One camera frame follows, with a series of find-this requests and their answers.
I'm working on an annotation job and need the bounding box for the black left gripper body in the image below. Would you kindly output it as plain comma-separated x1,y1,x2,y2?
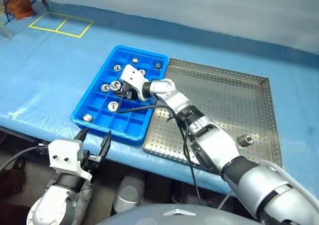
80,149,103,175

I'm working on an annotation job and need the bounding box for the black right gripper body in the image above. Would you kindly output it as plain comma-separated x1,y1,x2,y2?
121,83,138,100

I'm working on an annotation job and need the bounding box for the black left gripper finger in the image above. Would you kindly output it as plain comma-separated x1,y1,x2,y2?
99,129,112,161
74,127,89,143

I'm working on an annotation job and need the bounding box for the blue compartment tray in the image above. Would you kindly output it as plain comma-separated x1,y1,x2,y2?
70,45,169,145

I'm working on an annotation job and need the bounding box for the grey metal cylinder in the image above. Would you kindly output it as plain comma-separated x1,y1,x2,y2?
113,176,146,215

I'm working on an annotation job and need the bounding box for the black shoe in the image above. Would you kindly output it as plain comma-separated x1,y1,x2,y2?
11,156,29,193

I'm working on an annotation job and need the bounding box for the perforated metal tray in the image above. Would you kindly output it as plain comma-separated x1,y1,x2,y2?
143,58,285,170

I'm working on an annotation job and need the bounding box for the grey robot torso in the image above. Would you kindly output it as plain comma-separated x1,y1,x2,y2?
96,204,262,225

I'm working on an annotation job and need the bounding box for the clear acrylic holder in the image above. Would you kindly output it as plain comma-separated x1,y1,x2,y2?
0,20,13,40

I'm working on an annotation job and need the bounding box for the orange brown block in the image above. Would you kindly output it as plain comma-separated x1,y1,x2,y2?
6,0,33,20

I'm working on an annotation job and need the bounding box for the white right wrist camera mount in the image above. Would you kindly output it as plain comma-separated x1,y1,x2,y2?
119,64,150,102

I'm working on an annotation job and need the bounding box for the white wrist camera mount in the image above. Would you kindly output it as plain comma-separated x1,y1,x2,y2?
47,139,93,182
119,64,150,102

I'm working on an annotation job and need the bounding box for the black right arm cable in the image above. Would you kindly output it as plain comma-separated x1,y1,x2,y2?
117,93,203,207

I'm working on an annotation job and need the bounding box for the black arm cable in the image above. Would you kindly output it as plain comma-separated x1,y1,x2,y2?
117,93,203,207
0,146,50,172

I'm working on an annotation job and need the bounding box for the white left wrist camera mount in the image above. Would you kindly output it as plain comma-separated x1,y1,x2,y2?
47,139,93,182

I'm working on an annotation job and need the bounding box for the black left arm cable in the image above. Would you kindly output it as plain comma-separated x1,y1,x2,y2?
0,146,50,172

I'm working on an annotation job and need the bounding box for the black wire stand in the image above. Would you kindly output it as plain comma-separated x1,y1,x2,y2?
1,0,15,24

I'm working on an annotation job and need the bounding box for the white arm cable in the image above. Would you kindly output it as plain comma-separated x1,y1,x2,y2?
259,160,319,202

